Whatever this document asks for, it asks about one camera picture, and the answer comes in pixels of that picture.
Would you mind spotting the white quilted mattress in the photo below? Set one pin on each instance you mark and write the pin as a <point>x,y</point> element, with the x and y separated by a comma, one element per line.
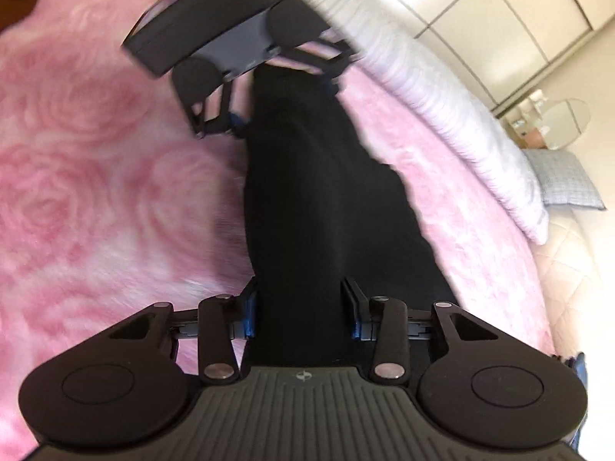
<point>576,269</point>

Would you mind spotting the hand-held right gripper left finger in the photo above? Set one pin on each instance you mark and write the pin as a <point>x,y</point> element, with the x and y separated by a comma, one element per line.
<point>250,312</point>

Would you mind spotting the black garment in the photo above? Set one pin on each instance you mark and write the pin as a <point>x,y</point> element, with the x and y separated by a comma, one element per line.
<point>312,192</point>

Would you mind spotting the white dressing table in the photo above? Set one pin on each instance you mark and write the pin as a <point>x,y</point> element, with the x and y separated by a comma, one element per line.
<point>521,125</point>

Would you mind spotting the white striped duvet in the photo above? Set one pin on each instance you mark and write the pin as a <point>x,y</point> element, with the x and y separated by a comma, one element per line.
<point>456,129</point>

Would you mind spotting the white wardrobe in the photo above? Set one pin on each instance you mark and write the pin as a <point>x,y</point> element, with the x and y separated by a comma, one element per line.
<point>480,5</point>

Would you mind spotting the oval mirror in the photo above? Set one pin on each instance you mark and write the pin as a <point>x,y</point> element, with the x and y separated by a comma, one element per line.
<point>567,122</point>

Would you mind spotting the pink rose blanket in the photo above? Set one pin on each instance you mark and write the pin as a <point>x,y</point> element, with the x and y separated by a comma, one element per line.
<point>96,177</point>

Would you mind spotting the blue checked pillow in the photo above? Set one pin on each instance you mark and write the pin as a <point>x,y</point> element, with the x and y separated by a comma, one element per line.
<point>562,177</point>

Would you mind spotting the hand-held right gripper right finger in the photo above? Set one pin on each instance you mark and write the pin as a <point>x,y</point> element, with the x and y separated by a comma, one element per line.
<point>353,312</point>

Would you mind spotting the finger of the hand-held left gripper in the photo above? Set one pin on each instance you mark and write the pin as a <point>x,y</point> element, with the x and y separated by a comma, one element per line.
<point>236,122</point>
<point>336,65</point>

